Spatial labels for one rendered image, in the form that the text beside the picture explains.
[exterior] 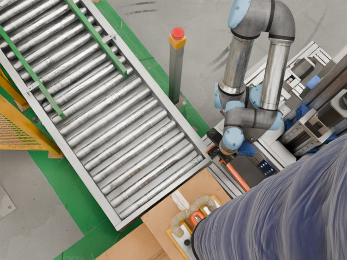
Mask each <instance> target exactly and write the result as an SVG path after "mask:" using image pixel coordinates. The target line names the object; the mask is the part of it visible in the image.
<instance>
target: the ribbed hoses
mask: <svg viewBox="0 0 347 260"><path fill-rule="evenodd" d="M204 204H206V205H207V206H208V209H209V211H210V212H212V211H213V210H215V209H216V208H217V206H216V203H215V201H214V200H213V199H212V198H211V197H210V196H208V195H205V196H204V195H203V196H200V197H199V198H197V199H196V200H195V201H194V202H193V203H192V204H191V206H190V210H188V209H187V210H184V211H181V212H179V213H178V214H177V215H176V216H175V217H173V219H172V220H171V222H170V227H171V230H172V231H173V233H174V234H175V235H176V236H177V237H178V238H181V237H183V236H184V231H183V230H182V229H181V228H180V226H179V224H180V223H181V222H182V221H183V220H185V219H186V218H189V219H190V216H191V214H192V212H194V211H198V209H199V208H200V207H201V206H202V205H204Z"/></svg>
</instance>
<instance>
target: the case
mask: <svg viewBox="0 0 347 260"><path fill-rule="evenodd" d="M213 194H214V195H215V196H216V197H217V198H218V200H219V201H220V202H221V204H222V205H224V204H225V203H227V202H228V201H230V200H231V198H230V197H229V196H228V195H227V194H226V192H225V191H224V190H223V188H222V187H221V186H220V184H219V183H218V182H217V181H216V179H215V178H214V177H213V176H212V174H211V173H210V172H209V171H208V169H207V168H204V169H203V170H201V171H200V172H199V173H197V174H196V175H195V176H193V177H192V178H191V179H190V180H188V181H187V182H186V183H184V184H183V185H182V186H181V187H179V188H178V189H177V190H175V191H174V192H173V193H171V194H170V195H169V196H168V197H166V198H165V199H164V200H162V201H161V202H160V203H159V204H157V205H156V206H155V207H153V208H152V209H150V210H149V211H148V212H147V213H145V214H144V215H143V216H141V220H142V221H143V222H144V224H145V225H146V227H147V228H148V229H149V231H150V232H151V233H152V235H153V236H154V238H155V239H156V240H157V242H158V243H159V244H160V246H161V247H162V248H163V250H164V251H165V252H166V254H167V255H168V257H169V258H170V259H171V260H186V259H185V258H184V257H183V255H182V254H181V252H180V251H179V250H178V248H177V247H176V246H175V244H174V243H173V242H172V240H171V239H170V238H169V236H168V235H167V233H166V230H168V229H169V228H170V222H171V220H172V219H173V217H175V216H176V215H177V214H178V213H179V212H181V211H184V210H187V209H188V210H190V206H191V204H192V203H193V202H194V201H195V200H196V199H197V198H199V197H200V196H203V195H204V196H205V195H208V196H211V195H213ZM184 221H185V223H186V224H187V225H188V227H189V228H190V229H191V231H192V232H193V230H194V228H195V226H194V225H193V224H192V222H191V220H190V219H189V218H186V219H185V220H184Z"/></svg>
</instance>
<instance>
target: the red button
mask: <svg viewBox="0 0 347 260"><path fill-rule="evenodd" d="M184 35H185V32H184V30H183V29H182V28H181V27H175V28H174V29H173V30H172V31H171V36H172V37H173V38H174V39H175V40H181V39H183V38H184Z"/></svg>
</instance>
